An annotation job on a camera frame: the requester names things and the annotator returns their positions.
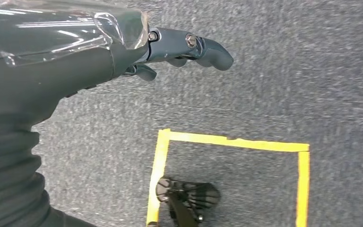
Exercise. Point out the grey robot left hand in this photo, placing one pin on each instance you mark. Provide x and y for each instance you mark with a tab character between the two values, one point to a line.
59	62

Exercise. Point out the yellow floor tape square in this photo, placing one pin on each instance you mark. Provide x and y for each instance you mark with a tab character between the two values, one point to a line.
231	143

